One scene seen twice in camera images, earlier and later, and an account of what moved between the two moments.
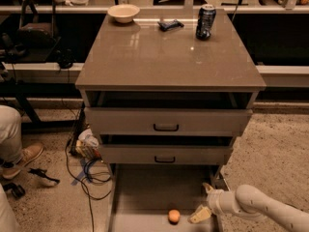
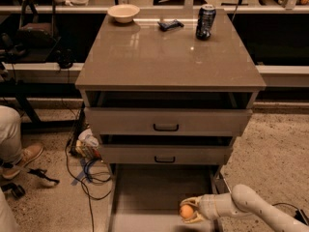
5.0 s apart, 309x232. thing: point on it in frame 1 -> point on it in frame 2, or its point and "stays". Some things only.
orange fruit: [174, 216] -> [186, 211]
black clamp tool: [42, 173] stays
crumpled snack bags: [88, 145] stays
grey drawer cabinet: [154, 94] stays
